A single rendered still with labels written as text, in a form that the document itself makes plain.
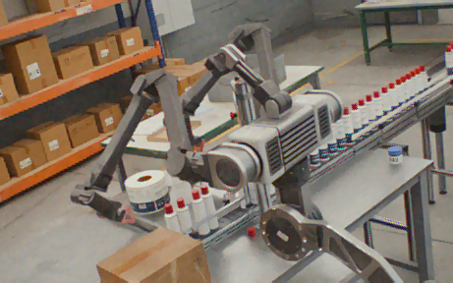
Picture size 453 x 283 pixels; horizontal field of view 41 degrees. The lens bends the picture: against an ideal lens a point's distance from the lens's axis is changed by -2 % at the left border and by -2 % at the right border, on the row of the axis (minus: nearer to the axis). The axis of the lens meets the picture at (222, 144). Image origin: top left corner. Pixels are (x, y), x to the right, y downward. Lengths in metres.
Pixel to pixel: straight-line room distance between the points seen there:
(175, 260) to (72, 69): 4.72
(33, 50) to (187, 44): 3.05
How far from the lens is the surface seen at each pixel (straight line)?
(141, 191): 3.00
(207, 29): 9.15
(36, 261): 3.04
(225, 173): 1.81
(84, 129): 6.79
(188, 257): 2.14
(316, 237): 2.00
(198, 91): 2.55
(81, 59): 6.72
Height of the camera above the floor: 2.14
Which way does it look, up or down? 20 degrees down
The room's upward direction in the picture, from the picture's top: 12 degrees counter-clockwise
